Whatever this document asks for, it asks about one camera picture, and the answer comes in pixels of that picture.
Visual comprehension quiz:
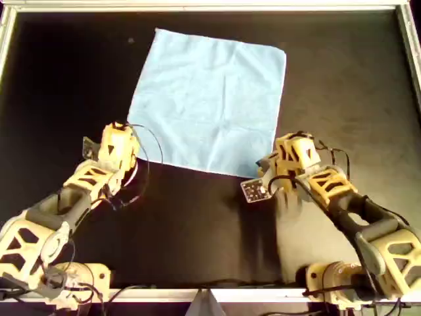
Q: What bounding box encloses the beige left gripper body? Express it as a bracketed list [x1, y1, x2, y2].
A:
[97, 121, 139, 172]

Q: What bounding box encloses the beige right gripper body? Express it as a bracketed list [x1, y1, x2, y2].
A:
[268, 131, 322, 194]

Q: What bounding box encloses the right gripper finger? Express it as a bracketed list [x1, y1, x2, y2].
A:
[256, 152, 281, 181]

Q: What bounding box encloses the blue microfibre cloth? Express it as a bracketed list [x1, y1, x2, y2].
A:
[126, 28, 287, 178]

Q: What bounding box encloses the beige left arm base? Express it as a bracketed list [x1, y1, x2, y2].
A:
[42, 261, 112, 312]

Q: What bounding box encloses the beige right arm base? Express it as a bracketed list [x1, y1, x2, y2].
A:
[304, 261, 376, 310]

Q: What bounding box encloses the grey triangular stand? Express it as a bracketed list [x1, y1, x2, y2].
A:
[186, 289, 225, 316]

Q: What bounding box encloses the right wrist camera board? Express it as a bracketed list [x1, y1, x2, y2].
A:
[241, 178, 274, 203]

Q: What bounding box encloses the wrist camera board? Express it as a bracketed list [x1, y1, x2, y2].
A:
[241, 178, 274, 203]
[82, 136, 99, 161]

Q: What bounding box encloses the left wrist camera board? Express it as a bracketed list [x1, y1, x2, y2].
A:
[82, 136, 99, 161]

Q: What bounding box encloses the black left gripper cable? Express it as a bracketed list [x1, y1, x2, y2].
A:
[105, 122, 164, 210]

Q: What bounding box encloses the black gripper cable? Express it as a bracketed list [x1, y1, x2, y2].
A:
[295, 130, 350, 180]
[105, 122, 164, 210]

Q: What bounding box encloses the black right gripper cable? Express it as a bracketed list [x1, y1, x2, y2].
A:
[295, 130, 350, 180]

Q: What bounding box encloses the aluminium table frame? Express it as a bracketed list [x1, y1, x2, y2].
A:
[0, 0, 421, 303]

